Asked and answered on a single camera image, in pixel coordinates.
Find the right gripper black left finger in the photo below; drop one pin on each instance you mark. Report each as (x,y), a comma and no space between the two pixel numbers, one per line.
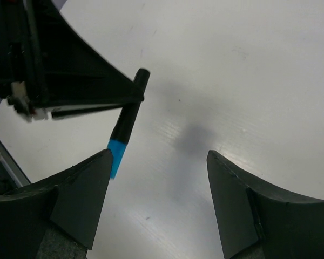
(56,217)

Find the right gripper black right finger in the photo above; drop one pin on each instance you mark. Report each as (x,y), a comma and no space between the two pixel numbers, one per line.
(257,219)

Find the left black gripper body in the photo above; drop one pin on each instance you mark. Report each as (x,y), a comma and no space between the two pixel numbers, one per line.
(22,78)

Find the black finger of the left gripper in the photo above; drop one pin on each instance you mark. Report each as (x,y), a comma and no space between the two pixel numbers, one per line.
(70,77)

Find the blue black highlighter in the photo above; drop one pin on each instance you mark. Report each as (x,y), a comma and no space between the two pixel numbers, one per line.
(122,131)

